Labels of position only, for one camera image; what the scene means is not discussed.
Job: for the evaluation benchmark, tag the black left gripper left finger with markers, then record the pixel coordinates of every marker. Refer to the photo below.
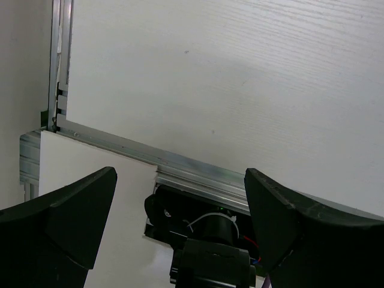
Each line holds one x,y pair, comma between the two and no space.
53,240

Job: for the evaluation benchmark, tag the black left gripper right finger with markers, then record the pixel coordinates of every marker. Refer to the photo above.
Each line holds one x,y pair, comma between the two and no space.
304,243

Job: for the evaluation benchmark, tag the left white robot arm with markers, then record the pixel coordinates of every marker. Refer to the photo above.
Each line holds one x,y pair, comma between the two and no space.
209,250

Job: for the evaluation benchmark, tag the white front cover board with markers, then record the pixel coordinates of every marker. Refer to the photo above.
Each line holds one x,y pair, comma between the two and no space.
126,257

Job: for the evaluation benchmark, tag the aluminium table frame rail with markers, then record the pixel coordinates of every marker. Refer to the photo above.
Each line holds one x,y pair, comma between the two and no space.
204,90

